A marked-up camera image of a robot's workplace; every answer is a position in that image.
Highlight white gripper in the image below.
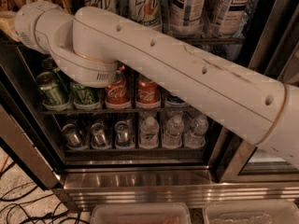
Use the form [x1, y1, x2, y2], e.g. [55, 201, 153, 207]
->
[0, 0, 76, 55]

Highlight right silver blue can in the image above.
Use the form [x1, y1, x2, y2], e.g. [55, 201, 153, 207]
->
[114, 121, 130, 147]

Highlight right water bottle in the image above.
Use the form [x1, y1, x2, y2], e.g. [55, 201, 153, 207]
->
[185, 115, 208, 149]

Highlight right Teas Tea bottle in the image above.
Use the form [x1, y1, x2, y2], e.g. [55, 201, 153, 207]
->
[206, 0, 249, 38]

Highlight teas tea bottle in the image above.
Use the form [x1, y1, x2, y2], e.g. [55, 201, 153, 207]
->
[169, 0, 205, 36]
[206, 0, 249, 38]

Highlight coca-cola can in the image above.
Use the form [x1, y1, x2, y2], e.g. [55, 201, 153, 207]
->
[106, 71, 129, 105]
[137, 75, 159, 104]

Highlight right 7UP can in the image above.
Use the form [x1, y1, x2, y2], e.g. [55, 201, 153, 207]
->
[128, 0, 162, 31]

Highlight front right green can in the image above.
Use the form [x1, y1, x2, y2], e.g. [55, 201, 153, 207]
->
[70, 81, 99, 105]

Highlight steel fridge cabinet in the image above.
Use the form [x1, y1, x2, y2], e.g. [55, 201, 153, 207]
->
[1, 0, 298, 211]

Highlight silver blue can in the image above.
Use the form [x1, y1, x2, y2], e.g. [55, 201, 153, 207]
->
[91, 123, 108, 148]
[62, 124, 83, 148]
[114, 121, 130, 147]

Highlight left Teas Tea bottle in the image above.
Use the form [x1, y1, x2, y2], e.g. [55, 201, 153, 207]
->
[169, 0, 205, 36]

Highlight middle silver blue can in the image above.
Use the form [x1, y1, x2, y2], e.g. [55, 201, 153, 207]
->
[91, 123, 108, 148]

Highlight right clear plastic bin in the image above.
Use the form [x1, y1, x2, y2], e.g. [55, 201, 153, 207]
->
[203, 200, 299, 224]

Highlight green can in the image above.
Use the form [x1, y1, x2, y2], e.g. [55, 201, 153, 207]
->
[70, 81, 99, 105]
[36, 72, 69, 105]

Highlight left clear plastic bin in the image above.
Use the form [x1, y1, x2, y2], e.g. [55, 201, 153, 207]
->
[91, 203, 192, 224]

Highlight top wire shelf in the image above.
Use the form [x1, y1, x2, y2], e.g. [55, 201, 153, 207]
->
[0, 36, 246, 47]

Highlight front left Pepsi can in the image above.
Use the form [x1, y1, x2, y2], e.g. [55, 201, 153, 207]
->
[166, 93, 184, 105]

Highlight front left green can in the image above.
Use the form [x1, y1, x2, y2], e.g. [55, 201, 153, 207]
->
[36, 72, 69, 105]

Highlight clear plastic bin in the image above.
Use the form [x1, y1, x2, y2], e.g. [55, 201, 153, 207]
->
[91, 203, 192, 224]
[203, 200, 299, 224]

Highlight middle water bottle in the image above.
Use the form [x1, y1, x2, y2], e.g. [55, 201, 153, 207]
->
[163, 115, 184, 149]

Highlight front left Coca-Cola can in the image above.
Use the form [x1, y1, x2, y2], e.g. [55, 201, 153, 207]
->
[106, 71, 129, 105]

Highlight black floor cables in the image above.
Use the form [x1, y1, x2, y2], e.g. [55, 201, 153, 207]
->
[0, 161, 92, 224]

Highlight left silver blue can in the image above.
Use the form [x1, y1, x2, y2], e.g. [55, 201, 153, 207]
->
[62, 124, 83, 148]

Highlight glass fridge door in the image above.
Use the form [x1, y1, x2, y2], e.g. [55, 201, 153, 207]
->
[216, 0, 299, 182]

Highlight left water bottle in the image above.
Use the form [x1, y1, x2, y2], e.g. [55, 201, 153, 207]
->
[140, 117, 160, 149]

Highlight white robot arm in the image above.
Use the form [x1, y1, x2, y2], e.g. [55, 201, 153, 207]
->
[0, 1, 299, 168]

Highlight water bottle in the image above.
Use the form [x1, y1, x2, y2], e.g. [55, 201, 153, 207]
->
[163, 115, 184, 149]
[185, 115, 208, 149]
[140, 117, 160, 149]

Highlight front right Coca-Cola can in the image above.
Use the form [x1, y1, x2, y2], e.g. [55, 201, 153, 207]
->
[137, 75, 159, 104]

